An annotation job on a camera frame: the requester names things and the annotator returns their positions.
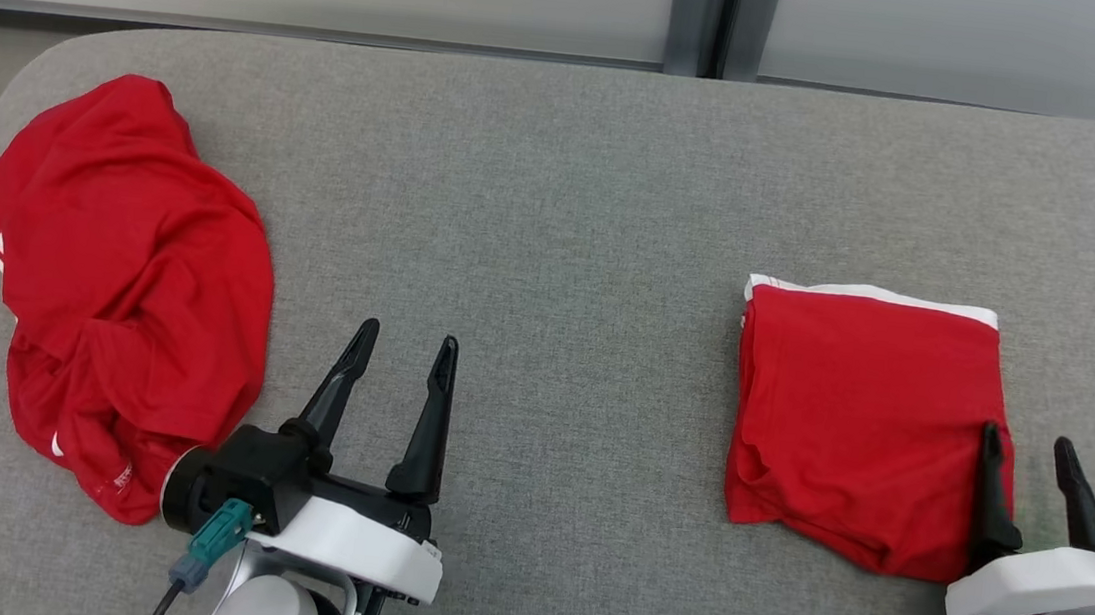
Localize teal left camera connector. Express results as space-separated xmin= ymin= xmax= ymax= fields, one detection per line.
xmin=169 ymin=493 xmax=256 ymax=599

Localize grey partition post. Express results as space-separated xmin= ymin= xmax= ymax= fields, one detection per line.
xmin=723 ymin=0 xmax=783 ymax=85
xmin=663 ymin=0 xmax=715 ymax=79

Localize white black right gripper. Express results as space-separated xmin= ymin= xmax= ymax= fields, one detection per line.
xmin=943 ymin=419 xmax=1095 ymax=615

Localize red shorts with white trim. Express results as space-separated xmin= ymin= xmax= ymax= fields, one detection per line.
xmin=716 ymin=272 xmax=1036 ymax=591

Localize red shirt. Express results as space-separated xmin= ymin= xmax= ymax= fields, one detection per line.
xmin=0 ymin=61 xmax=295 ymax=537

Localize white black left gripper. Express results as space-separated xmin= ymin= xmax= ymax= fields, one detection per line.
xmin=241 ymin=309 xmax=466 ymax=607

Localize thin black left camera cable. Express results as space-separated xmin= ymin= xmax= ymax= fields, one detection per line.
xmin=144 ymin=578 xmax=185 ymax=615

